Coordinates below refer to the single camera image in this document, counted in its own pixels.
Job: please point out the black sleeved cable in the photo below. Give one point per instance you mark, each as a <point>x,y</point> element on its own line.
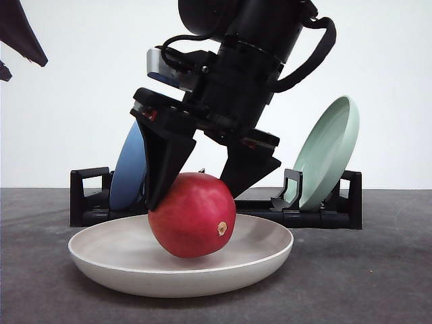
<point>285,84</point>

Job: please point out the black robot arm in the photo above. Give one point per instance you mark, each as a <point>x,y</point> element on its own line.
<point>268,27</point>

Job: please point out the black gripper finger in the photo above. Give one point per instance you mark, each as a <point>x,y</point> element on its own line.
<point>16,30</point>

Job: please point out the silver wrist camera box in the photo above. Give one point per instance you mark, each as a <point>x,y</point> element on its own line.
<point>157,67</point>

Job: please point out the black plastic dish rack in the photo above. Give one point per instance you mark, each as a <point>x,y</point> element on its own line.
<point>91,202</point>

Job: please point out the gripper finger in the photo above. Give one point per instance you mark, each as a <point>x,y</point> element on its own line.
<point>5,73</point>

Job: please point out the red pomegranate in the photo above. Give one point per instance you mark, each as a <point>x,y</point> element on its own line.
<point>197,216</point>

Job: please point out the green plate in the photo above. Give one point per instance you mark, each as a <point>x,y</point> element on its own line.
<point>326,153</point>

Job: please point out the white plate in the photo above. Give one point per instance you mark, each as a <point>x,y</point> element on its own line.
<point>122,254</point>

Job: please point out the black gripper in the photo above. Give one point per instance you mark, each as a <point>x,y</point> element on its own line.
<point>229,98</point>

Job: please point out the blue plate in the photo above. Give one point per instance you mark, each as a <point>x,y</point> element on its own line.
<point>128,174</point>

